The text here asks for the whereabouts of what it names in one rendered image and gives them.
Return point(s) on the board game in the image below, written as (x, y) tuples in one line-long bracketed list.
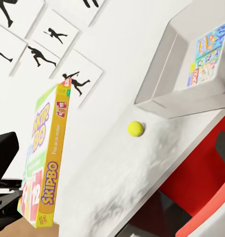
[(44, 156), (210, 42), (204, 68)]

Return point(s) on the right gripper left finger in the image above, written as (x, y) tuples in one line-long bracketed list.
[(8, 148)]

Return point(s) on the swivel chair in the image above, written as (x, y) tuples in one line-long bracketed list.
[(198, 186)]

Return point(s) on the tennis ball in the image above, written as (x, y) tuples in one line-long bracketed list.
[(135, 129)]

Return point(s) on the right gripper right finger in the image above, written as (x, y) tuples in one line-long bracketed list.
[(220, 144)]

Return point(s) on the toy box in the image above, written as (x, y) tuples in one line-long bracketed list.
[(164, 91)]

